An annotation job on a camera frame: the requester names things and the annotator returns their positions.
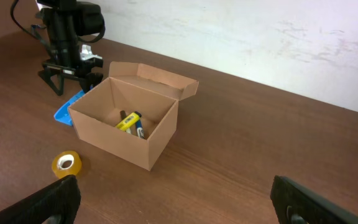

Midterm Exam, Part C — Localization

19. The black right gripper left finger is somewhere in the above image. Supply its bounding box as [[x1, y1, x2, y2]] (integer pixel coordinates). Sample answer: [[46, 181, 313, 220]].
[[0, 175, 81, 224]]

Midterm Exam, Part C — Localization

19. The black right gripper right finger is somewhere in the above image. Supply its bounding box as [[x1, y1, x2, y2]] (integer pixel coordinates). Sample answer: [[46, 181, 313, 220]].
[[270, 175, 358, 224]]

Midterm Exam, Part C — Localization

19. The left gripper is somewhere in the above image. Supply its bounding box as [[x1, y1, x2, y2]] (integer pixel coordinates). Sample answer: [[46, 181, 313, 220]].
[[38, 56, 103, 96]]

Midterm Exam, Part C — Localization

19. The blue tape dispenser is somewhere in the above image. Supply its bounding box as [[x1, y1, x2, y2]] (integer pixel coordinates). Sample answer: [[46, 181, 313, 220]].
[[53, 90, 85, 126]]

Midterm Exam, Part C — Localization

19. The yellow highlighter pen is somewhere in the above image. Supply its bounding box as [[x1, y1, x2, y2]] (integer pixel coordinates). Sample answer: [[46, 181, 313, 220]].
[[115, 111, 142, 131]]

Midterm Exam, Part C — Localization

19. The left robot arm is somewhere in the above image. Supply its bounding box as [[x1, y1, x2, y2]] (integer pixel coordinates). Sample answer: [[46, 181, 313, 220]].
[[32, 0, 106, 96]]

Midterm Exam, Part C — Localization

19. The yellow clear tape roll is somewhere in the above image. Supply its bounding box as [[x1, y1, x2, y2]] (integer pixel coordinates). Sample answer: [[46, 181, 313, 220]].
[[52, 151, 82, 179]]

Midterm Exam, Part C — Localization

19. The open cardboard box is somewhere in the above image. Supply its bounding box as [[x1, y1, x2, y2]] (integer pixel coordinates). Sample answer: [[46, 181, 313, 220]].
[[68, 62, 199, 170]]

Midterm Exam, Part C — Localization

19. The blue capped whiteboard marker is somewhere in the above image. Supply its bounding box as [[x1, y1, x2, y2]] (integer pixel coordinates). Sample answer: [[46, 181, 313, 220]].
[[135, 119, 145, 139]]

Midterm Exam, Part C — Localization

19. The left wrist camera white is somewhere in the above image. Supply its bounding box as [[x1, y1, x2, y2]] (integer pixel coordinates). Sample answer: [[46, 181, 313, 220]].
[[80, 44, 103, 61]]

